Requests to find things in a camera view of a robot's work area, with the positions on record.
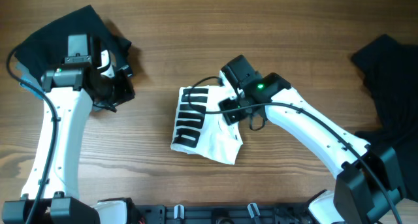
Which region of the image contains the white t-shirt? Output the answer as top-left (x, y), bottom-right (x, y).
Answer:
top-left (170, 86), bottom-right (243, 165)

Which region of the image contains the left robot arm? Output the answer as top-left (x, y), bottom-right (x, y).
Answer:
top-left (2, 34), bottom-right (135, 223)

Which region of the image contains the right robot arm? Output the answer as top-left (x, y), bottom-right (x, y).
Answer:
top-left (219, 55), bottom-right (406, 223)

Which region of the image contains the folded black garment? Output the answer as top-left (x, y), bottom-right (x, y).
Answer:
top-left (15, 5), bottom-right (133, 89)

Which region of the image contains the folded grey garment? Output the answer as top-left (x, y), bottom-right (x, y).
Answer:
top-left (16, 62), bottom-right (27, 74)

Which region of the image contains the folded light blue garment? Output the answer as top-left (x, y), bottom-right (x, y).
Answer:
top-left (18, 74), bottom-right (45, 99)

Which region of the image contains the black garment on right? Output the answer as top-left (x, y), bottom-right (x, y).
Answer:
top-left (351, 34), bottom-right (417, 201)

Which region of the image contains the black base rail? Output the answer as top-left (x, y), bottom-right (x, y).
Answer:
top-left (136, 202), bottom-right (316, 224)

